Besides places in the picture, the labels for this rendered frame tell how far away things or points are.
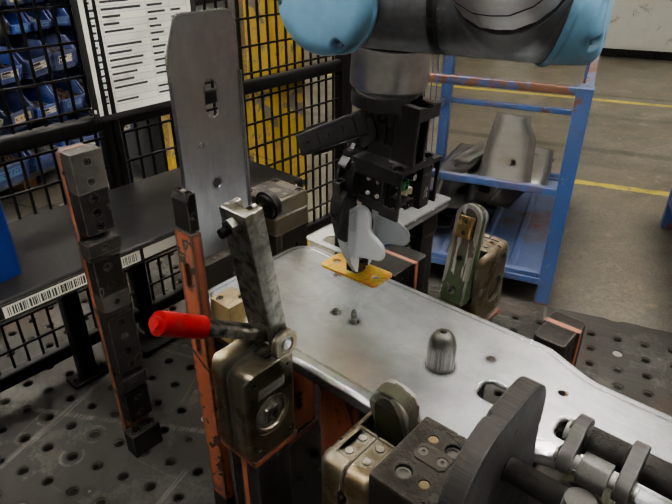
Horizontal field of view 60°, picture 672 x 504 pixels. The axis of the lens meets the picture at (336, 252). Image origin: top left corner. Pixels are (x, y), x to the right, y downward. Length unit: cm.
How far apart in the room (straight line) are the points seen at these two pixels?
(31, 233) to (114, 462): 37
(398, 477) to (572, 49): 29
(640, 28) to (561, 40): 791
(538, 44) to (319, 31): 15
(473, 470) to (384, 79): 35
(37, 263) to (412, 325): 51
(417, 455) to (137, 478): 64
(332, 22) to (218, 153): 45
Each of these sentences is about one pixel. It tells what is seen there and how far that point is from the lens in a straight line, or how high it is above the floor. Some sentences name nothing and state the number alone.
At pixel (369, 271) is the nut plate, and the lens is 69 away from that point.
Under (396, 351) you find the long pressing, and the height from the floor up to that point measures 100.
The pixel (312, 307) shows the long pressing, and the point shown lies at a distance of 76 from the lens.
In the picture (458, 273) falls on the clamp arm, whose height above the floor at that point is 103.
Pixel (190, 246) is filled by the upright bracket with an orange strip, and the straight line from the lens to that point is 63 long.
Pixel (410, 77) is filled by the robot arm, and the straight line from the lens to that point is 55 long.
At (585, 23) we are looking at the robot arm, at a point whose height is 138.
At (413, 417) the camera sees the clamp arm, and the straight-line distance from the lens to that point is 49.
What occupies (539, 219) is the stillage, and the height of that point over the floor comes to 16.
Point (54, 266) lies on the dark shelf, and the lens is 88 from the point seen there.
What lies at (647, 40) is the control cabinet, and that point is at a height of 22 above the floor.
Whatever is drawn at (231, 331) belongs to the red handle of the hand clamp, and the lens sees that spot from 57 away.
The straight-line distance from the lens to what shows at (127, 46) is 108.
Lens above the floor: 143
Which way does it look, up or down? 29 degrees down
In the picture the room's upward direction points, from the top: straight up
